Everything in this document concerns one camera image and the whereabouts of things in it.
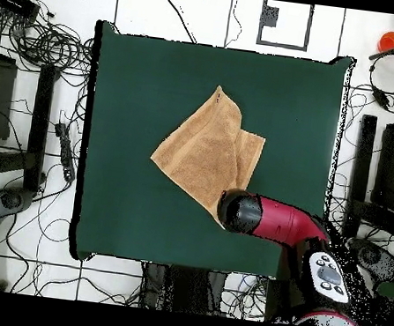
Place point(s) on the dark grey square patch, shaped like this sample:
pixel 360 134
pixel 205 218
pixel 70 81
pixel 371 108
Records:
pixel 269 16

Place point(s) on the black box device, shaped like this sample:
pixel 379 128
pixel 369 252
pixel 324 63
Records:
pixel 15 5

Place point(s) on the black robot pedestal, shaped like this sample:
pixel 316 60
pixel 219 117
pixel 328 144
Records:
pixel 181 289

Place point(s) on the black cross beam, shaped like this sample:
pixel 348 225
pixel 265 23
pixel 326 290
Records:
pixel 5 162

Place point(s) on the black power strip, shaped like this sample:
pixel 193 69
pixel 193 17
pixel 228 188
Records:
pixel 65 152

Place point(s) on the dark green table cloth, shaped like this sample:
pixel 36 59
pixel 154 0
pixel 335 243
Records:
pixel 113 206

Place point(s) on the tan terry towel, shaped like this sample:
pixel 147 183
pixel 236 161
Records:
pixel 205 153

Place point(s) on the black flat bar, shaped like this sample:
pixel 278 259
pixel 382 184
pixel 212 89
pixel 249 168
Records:
pixel 361 172
pixel 40 126

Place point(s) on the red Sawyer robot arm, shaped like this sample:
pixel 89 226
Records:
pixel 282 219

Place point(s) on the orange plastic cup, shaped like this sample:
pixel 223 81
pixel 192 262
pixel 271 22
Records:
pixel 390 42

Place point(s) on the grey square frame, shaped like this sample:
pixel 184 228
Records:
pixel 308 27

